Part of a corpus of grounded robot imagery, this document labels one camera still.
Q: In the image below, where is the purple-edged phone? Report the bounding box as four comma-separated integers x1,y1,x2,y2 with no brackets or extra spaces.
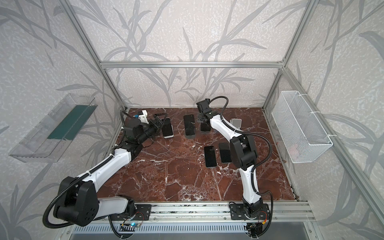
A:
162,118,174,136

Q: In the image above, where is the black phone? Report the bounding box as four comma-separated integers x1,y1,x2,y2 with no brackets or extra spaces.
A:
200,123,211,133
219,142,232,164
183,115,195,137

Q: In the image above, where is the white folding phone stand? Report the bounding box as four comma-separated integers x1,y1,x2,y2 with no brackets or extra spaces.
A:
230,119,242,129

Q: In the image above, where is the silver-edged phone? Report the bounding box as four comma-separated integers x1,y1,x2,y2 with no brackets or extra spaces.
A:
204,146,217,168

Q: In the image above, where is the black phone front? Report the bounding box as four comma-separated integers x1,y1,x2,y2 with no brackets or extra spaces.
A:
219,142,232,164

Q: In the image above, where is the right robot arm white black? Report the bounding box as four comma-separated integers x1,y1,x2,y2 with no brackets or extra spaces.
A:
197,99,261,206

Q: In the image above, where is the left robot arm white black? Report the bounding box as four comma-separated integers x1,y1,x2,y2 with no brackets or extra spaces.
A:
43,113,167,229

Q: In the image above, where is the grey round-base stand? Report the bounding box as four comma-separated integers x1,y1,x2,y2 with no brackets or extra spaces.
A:
184,135,196,139

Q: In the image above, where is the green circuit board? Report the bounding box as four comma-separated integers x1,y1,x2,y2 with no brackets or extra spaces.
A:
121,223,142,230

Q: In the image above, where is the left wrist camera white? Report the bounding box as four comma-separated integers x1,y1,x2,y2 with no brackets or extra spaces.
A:
138,110,149,124

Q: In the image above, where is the right black corrugated cable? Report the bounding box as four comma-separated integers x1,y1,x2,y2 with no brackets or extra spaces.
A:
208,95,273,194

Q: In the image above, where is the aluminium frame crossbar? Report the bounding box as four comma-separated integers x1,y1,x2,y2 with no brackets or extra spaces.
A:
100,61,283,69

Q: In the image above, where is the clear plastic wall bin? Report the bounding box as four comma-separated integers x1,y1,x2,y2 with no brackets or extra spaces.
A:
9,94,98,163

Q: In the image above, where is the white wire mesh basket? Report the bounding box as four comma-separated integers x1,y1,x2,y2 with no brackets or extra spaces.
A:
272,91,333,164

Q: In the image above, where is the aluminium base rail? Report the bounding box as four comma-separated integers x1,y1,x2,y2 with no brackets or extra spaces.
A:
61,201,317,224

